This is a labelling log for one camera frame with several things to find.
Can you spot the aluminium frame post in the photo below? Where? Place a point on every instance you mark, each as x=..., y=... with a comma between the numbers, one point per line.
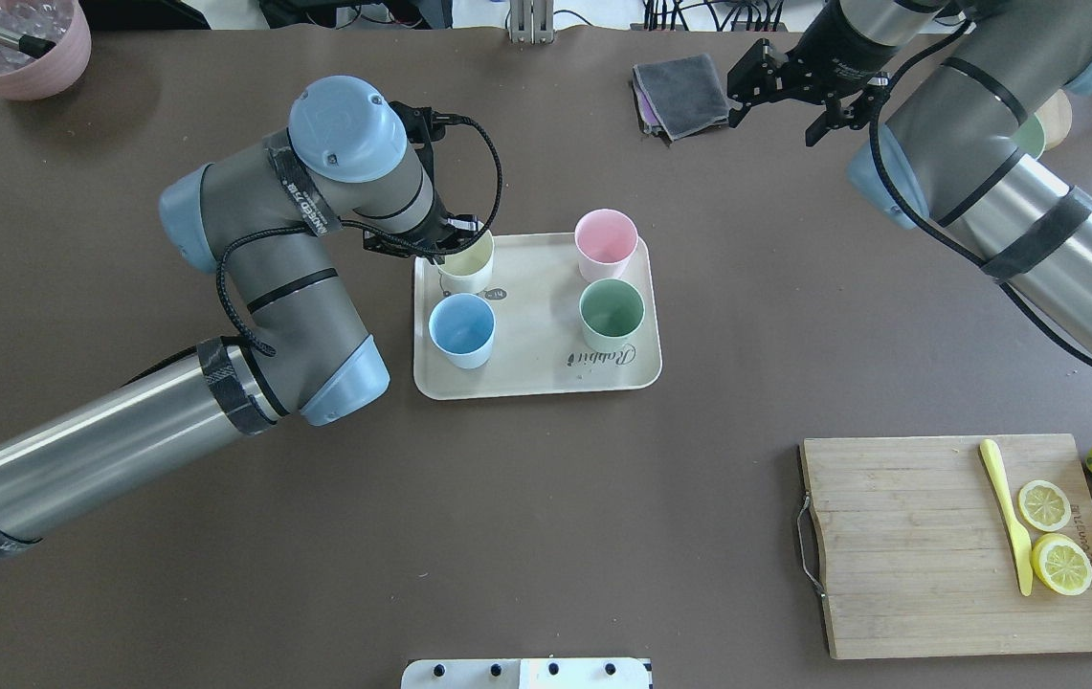
x=531, y=21

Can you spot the mint green bowl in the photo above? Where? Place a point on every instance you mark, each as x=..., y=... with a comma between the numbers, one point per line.
x=1031, y=137

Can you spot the light blue cup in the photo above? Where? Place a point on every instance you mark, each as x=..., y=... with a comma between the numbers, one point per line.
x=463, y=328

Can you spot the cream serving tray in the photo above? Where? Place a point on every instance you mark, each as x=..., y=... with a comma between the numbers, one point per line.
x=539, y=350

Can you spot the green cup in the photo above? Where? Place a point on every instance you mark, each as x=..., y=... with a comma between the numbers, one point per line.
x=611, y=311

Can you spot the pink cup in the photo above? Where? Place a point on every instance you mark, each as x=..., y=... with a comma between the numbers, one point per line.
x=606, y=240

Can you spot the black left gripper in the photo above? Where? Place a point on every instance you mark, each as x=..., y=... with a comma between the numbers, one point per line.
x=434, y=235

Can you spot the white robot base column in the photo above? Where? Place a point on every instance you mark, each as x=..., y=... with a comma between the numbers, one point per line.
x=530, y=672

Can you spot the lemon half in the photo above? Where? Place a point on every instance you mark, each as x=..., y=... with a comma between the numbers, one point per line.
x=1061, y=564

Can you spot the lemon slice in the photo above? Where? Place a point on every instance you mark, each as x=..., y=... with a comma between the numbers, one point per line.
x=1043, y=505

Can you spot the bamboo cutting board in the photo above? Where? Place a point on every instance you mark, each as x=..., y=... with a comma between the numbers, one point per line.
x=913, y=559

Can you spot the cream cup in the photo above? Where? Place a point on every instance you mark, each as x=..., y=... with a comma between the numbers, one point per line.
x=469, y=271

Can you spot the yellow plastic knife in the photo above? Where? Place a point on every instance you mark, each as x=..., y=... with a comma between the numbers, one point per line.
x=1018, y=536

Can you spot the pink ribbed bowl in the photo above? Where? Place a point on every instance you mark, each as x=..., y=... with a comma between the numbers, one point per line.
x=26, y=78

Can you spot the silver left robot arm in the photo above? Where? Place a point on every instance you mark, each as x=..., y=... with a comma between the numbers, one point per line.
x=347, y=159

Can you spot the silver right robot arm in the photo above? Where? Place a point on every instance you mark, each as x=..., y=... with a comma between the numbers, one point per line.
x=945, y=161

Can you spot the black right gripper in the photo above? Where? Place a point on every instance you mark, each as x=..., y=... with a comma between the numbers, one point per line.
x=835, y=45

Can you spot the grey folded cloth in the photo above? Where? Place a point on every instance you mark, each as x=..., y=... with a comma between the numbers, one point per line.
x=677, y=98

